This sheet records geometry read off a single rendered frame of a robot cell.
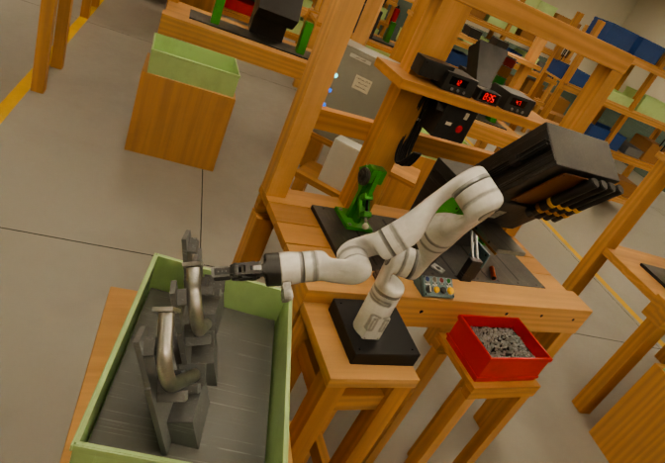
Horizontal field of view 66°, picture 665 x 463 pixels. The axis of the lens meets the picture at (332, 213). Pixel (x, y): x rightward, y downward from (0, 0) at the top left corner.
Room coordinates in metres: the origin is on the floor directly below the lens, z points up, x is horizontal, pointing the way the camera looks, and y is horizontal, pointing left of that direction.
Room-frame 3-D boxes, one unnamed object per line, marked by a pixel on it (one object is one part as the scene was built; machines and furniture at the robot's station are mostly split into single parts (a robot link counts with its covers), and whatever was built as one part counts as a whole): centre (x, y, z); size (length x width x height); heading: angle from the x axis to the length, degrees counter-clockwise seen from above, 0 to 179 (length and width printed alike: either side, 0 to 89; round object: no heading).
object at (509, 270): (2.09, -0.48, 0.89); 1.10 x 0.42 x 0.02; 122
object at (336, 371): (1.34, -0.25, 0.83); 0.32 x 0.32 x 0.04; 30
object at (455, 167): (2.27, -0.50, 1.07); 0.30 x 0.18 x 0.34; 122
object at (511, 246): (2.05, -0.60, 1.11); 0.39 x 0.16 x 0.03; 32
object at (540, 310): (1.86, -0.63, 0.82); 1.50 x 0.14 x 0.15; 122
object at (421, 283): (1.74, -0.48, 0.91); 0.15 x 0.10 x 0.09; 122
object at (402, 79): (2.31, -0.34, 1.52); 0.90 x 0.25 x 0.04; 122
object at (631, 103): (7.61, -2.91, 1.14); 2.45 x 0.55 x 2.28; 114
